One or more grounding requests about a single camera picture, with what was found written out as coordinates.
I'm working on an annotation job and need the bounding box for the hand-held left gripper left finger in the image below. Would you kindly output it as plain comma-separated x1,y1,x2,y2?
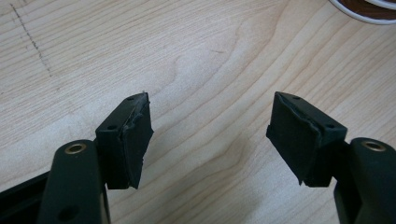
94,91,154,190

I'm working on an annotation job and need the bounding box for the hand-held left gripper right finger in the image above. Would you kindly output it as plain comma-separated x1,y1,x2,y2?
265,91,348,188

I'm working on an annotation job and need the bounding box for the stack of brown paper cups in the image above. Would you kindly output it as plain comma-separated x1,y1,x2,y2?
328,0,396,26

